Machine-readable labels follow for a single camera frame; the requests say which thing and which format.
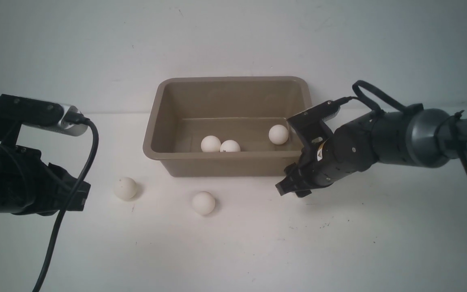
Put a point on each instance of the marked white ping-pong ball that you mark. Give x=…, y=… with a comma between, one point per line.
x=230, y=146

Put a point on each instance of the dark right-side robot arm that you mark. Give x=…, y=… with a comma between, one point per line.
x=421, y=138

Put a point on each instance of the tan plastic bin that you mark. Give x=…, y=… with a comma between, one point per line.
x=185, y=110

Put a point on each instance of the right-side wrist camera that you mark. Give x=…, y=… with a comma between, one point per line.
x=310, y=125

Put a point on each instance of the left-side silver wrist camera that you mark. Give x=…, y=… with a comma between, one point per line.
x=48, y=116

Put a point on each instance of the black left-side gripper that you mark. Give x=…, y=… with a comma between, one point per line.
x=29, y=186

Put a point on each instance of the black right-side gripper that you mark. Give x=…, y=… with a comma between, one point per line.
x=347, y=151

